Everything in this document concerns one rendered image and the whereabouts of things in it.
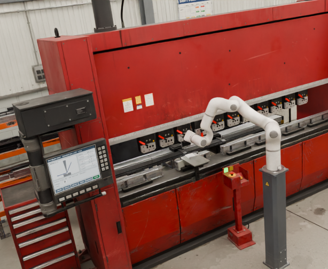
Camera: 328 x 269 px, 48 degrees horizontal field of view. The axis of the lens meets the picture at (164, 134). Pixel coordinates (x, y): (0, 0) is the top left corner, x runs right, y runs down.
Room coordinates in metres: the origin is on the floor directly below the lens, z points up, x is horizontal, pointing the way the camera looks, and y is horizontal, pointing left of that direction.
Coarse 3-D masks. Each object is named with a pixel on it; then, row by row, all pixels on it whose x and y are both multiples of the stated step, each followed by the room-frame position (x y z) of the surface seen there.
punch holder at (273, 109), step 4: (268, 100) 3.93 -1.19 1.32; (272, 100) 3.89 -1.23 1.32; (276, 100) 3.92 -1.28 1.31; (280, 100) 3.94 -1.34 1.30; (268, 104) 3.93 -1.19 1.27; (272, 104) 3.89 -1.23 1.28; (276, 104) 3.92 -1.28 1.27; (280, 104) 3.94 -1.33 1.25; (272, 108) 3.89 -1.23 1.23; (276, 108) 3.92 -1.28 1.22; (280, 108) 3.94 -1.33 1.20; (272, 112) 3.89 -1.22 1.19; (276, 112) 3.91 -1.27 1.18
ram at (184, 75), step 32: (224, 32) 3.64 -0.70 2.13; (256, 32) 3.81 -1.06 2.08; (288, 32) 4.00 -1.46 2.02; (320, 32) 4.21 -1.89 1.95; (96, 64) 3.08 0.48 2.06; (128, 64) 3.20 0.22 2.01; (160, 64) 3.33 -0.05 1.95; (192, 64) 3.47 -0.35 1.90; (224, 64) 3.63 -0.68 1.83; (256, 64) 3.81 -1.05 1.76; (288, 64) 4.00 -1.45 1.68; (320, 64) 4.21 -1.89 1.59; (128, 96) 3.18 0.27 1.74; (160, 96) 3.31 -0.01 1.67; (192, 96) 3.46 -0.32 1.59; (224, 96) 3.62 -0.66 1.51; (256, 96) 3.80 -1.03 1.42; (128, 128) 3.16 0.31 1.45; (160, 128) 3.29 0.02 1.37
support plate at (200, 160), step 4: (184, 156) 3.41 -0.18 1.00; (200, 156) 3.36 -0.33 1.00; (184, 160) 3.32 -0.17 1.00; (188, 160) 3.31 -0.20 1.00; (192, 160) 3.29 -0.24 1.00; (196, 160) 3.28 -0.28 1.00; (200, 160) 3.27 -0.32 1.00; (204, 160) 3.26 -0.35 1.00; (208, 160) 3.24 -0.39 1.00; (192, 164) 3.19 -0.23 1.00; (196, 164) 3.18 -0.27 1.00; (200, 164) 3.19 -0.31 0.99
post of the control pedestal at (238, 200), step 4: (236, 192) 3.30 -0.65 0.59; (236, 196) 3.30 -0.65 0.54; (236, 200) 3.30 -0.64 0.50; (240, 200) 3.31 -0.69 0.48; (236, 204) 3.30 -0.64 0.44; (240, 204) 3.31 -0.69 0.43; (236, 208) 3.30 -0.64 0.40; (240, 208) 3.31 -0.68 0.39; (236, 212) 3.31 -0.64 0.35; (240, 212) 3.31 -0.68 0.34; (236, 216) 3.31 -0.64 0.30; (240, 216) 3.31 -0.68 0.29; (236, 220) 3.32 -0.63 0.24; (240, 220) 3.31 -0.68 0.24; (236, 224) 3.32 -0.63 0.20; (240, 224) 3.31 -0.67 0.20; (236, 228) 3.33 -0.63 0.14; (240, 228) 3.31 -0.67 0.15
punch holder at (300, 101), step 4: (296, 92) 4.08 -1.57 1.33; (300, 92) 4.07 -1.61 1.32; (304, 92) 4.10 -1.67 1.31; (296, 96) 4.08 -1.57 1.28; (304, 96) 4.10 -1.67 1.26; (296, 100) 4.08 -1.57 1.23; (300, 100) 4.07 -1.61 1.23; (304, 100) 4.10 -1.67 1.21; (296, 104) 4.08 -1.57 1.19; (300, 104) 4.07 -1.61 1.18
